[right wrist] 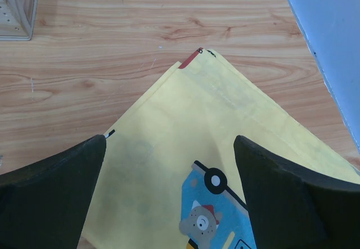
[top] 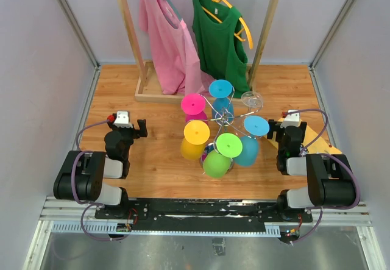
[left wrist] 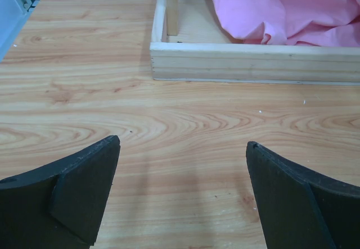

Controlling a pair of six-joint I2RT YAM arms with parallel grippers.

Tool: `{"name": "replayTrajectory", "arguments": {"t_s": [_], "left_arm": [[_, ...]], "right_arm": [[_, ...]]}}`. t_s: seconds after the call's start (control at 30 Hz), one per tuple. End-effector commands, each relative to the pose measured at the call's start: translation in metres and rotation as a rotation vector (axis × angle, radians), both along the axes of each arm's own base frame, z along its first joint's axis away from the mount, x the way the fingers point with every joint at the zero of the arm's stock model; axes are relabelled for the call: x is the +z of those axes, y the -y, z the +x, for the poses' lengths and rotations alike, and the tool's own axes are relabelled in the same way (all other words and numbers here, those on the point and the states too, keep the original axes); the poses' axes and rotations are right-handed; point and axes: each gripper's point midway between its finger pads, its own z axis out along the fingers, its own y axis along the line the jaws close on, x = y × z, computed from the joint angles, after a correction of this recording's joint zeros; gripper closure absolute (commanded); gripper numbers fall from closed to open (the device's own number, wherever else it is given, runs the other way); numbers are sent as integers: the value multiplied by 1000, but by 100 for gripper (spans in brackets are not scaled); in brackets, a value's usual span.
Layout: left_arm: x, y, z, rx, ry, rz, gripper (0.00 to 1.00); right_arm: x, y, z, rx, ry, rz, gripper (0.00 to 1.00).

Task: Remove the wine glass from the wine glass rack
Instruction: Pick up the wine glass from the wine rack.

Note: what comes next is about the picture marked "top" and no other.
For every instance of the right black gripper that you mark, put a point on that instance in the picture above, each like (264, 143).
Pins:
(274, 126)

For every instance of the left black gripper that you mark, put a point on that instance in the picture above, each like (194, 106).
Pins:
(137, 133)

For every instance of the clear wine glass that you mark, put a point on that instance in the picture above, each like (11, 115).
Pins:
(252, 100)

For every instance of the magenta plastic wine glass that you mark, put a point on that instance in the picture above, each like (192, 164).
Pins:
(193, 105)

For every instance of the blue wine glass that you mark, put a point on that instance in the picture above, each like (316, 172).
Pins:
(220, 90)
(256, 127)

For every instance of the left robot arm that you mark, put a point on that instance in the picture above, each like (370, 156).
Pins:
(81, 177)

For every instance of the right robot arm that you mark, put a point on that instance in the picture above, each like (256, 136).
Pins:
(330, 181)

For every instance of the wooden clothes rack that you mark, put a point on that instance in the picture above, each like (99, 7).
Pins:
(148, 88)

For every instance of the chrome wine glass rack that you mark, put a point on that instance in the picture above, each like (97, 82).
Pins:
(227, 120)

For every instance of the yellow plastic wine glass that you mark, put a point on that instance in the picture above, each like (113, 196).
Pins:
(196, 134)

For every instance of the green plastic wine glass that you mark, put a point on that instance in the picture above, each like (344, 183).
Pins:
(218, 161)

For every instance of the pink t-shirt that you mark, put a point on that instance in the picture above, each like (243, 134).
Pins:
(173, 51)

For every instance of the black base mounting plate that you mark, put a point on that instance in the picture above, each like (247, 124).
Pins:
(205, 215)

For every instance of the green tank top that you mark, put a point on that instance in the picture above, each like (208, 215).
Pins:
(221, 55)

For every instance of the grey clothes hanger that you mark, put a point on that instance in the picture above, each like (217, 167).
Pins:
(176, 14)

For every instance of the yellow clothes hanger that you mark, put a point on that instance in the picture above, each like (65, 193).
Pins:
(243, 34)

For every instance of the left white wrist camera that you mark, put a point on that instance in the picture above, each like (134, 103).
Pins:
(122, 120)

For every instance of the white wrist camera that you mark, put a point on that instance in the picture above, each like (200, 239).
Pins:
(122, 120)
(291, 118)

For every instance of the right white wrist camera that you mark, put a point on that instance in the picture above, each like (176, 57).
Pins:
(291, 118)

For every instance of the aluminium frame rail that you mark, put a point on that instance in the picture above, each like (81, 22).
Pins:
(70, 217)

